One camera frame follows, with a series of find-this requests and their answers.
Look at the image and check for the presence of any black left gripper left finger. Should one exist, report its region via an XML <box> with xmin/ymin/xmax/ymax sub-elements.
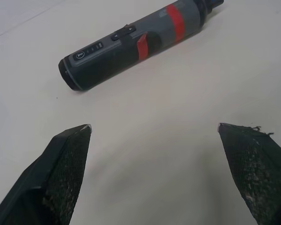
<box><xmin>0</xmin><ymin>124</ymin><xmax>93</xmax><ymax>225</ymax></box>

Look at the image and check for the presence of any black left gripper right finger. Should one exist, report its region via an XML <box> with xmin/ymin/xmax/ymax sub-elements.
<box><xmin>217</xmin><ymin>122</ymin><xmax>281</xmax><ymax>225</ymax></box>

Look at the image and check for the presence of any grey electric screwdriver with red tape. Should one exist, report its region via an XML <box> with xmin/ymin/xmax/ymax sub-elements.
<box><xmin>58</xmin><ymin>0</ymin><xmax>225</xmax><ymax>92</ymax></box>

